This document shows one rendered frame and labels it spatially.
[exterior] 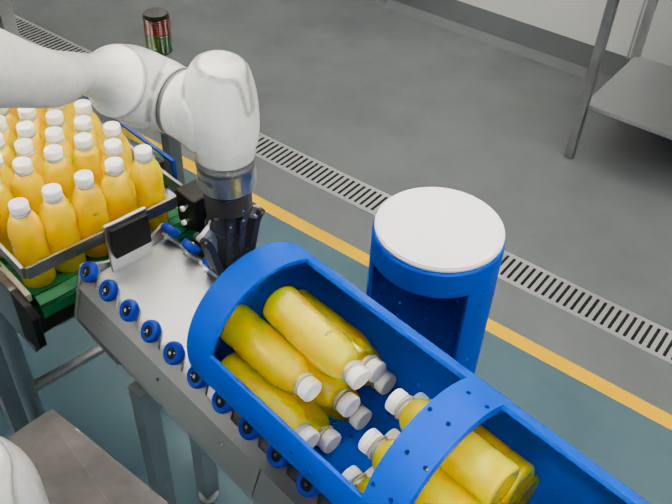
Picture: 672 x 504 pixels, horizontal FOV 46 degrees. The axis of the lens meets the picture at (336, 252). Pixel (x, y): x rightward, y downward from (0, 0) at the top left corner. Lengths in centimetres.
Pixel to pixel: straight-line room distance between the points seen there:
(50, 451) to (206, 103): 61
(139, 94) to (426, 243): 73
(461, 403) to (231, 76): 54
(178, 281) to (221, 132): 66
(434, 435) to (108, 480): 52
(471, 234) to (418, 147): 215
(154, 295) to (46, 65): 90
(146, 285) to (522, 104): 291
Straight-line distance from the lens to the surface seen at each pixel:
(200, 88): 108
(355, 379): 120
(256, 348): 126
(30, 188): 180
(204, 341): 127
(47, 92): 85
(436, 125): 397
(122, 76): 114
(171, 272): 172
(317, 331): 122
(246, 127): 111
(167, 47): 202
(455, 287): 161
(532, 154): 387
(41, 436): 137
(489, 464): 110
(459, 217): 171
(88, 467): 132
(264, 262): 127
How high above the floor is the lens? 209
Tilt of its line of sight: 41 degrees down
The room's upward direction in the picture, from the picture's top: 3 degrees clockwise
